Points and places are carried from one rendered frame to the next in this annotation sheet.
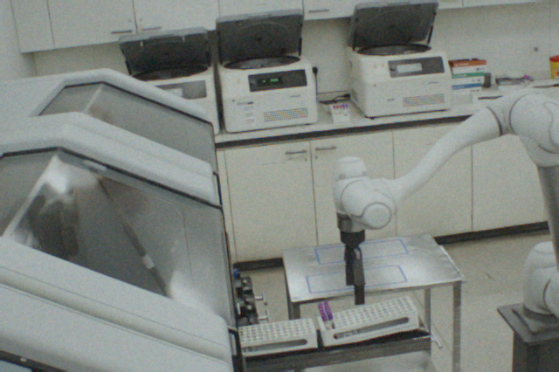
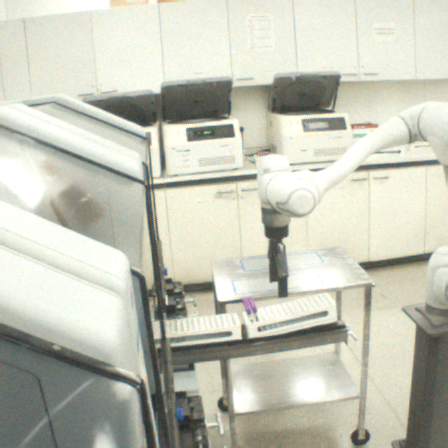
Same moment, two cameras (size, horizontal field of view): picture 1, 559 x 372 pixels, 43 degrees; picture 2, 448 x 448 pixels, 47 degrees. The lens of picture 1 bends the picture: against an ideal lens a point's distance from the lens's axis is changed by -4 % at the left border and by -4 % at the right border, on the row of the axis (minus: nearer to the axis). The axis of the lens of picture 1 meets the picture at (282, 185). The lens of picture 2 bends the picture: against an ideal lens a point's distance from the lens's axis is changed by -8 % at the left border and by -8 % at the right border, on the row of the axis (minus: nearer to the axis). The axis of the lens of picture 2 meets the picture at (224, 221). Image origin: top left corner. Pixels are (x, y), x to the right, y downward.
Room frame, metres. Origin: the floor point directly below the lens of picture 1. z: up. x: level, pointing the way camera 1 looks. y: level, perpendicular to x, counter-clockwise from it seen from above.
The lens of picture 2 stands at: (0.38, 0.00, 1.65)
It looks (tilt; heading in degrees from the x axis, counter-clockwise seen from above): 16 degrees down; 359
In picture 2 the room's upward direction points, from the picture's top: 4 degrees counter-clockwise
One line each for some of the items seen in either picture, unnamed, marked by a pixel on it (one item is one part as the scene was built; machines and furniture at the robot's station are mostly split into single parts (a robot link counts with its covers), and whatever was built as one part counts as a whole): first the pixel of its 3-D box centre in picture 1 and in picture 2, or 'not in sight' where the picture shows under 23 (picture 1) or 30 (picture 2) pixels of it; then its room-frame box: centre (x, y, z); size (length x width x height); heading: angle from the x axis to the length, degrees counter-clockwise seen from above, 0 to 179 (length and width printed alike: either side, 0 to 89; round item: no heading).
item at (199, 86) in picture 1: (169, 79); (122, 133); (4.54, 0.63, 1.22); 0.62 x 0.56 x 0.64; 3
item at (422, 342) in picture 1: (325, 347); (249, 340); (2.00, -0.09, 0.78); 0.73 x 0.14 x 0.09; 95
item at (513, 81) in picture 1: (514, 80); not in sight; (4.84, -1.64, 0.97); 0.24 x 0.12 x 0.13; 84
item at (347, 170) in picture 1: (351, 185); (275, 181); (1.99, -0.20, 1.30); 0.13 x 0.11 x 0.16; 11
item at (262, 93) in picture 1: (262, 65); (198, 122); (4.60, 0.05, 1.24); 0.62 x 0.56 x 0.69; 6
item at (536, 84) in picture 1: (543, 86); (422, 146); (4.76, -1.81, 0.93); 0.30 x 0.10 x 0.06; 98
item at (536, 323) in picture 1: (543, 308); (442, 305); (2.18, -0.86, 0.73); 0.22 x 0.18 x 0.06; 5
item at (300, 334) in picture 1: (266, 340); (193, 332); (1.98, 0.09, 0.83); 0.30 x 0.10 x 0.06; 95
